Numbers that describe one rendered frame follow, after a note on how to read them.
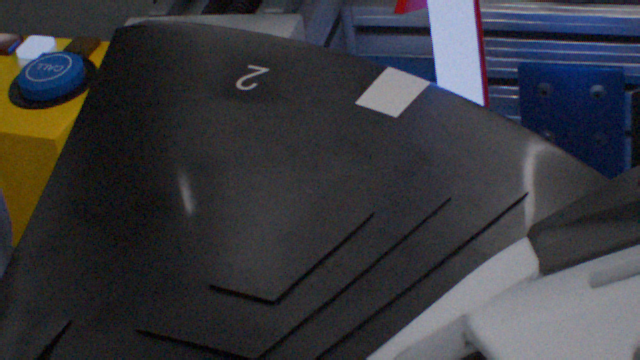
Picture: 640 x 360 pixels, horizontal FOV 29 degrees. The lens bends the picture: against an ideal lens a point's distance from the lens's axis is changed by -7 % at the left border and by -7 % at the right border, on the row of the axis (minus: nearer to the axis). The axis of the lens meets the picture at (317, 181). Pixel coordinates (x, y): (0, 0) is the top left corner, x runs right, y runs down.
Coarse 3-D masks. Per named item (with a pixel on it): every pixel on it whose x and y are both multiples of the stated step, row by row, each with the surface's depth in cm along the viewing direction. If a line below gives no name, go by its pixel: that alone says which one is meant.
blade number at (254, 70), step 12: (240, 60) 49; (252, 60) 49; (228, 72) 48; (240, 72) 48; (252, 72) 48; (264, 72) 48; (276, 72) 48; (228, 84) 47; (240, 84) 47; (252, 84) 47; (264, 84) 47; (240, 96) 47; (252, 96) 47; (264, 96) 47
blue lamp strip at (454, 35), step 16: (432, 0) 57; (448, 0) 56; (464, 0) 56; (432, 16) 57; (448, 16) 57; (464, 16) 56; (432, 32) 58; (448, 32) 57; (464, 32) 57; (448, 48) 58; (464, 48) 58; (448, 64) 58; (464, 64) 58; (448, 80) 59; (464, 80) 59; (480, 80) 58; (464, 96) 59; (480, 96) 59
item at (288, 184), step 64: (128, 64) 49; (192, 64) 48; (320, 64) 49; (128, 128) 46; (192, 128) 45; (256, 128) 45; (320, 128) 45; (384, 128) 45; (448, 128) 46; (512, 128) 47; (64, 192) 43; (128, 192) 42; (192, 192) 42; (256, 192) 42; (320, 192) 42; (384, 192) 42; (448, 192) 42; (512, 192) 43; (576, 192) 44; (64, 256) 40; (128, 256) 40; (192, 256) 39; (256, 256) 39; (320, 256) 39; (384, 256) 39; (448, 256) 39; (0, 320) 38; (64, 320) 37; (128, 320) 37; (192, 320) 36; (256, 320) 36; (320, 320) 36; (384, 320) 37
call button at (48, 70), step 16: (32, 64) 72; (48, 64) 72; (64, 64) 72; (80, 64) 72; (32, 80) 71; (48, 80) 70; (64, 80) 70; (80, 80) 71; (32, 96) 71; (48, 96) 70
